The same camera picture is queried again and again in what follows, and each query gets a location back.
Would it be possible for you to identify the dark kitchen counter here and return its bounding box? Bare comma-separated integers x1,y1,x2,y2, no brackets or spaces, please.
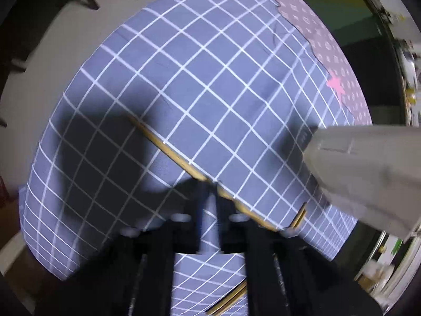
342,0,421,303

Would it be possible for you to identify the light bamboo chopstick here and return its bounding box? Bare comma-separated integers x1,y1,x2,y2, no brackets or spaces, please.
206,282,248,316
127,115,283,233
289,207,308,229
161,146,280,233

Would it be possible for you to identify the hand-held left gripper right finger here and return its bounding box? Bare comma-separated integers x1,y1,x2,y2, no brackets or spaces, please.
215,185,382,316

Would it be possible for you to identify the blue checked tablecloth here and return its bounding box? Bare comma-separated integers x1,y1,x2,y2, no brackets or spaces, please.
18,0,359,316

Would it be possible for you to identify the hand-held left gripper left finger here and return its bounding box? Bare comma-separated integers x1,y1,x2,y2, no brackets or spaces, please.
66,179,211,316

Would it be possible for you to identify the white utensil holder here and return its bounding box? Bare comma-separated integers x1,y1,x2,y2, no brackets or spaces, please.
302,124,421,242

